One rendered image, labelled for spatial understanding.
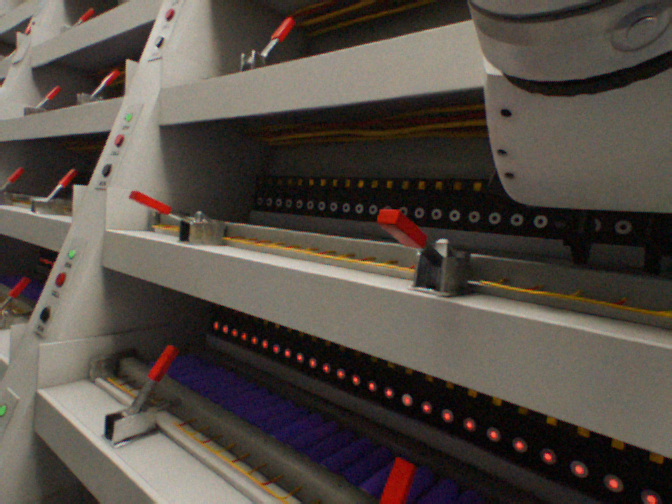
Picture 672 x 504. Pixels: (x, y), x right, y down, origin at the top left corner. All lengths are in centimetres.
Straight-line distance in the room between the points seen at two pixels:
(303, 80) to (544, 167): 25
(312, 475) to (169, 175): 42
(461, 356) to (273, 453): 20
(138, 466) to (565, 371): 34
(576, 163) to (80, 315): 53
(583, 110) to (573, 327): 10
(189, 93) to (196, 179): 13
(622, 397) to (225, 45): 62
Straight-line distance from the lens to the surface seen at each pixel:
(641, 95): 20
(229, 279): 38
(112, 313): 61
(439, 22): 67
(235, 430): 43
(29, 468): 65
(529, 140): 22
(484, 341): 24
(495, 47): 18
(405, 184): 49
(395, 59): 36
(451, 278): 27
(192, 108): 56
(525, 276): 29
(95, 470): 48
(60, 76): 133
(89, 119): 81
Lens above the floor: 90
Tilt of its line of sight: 10 degrees up
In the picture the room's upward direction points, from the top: 17 degrees clockwise
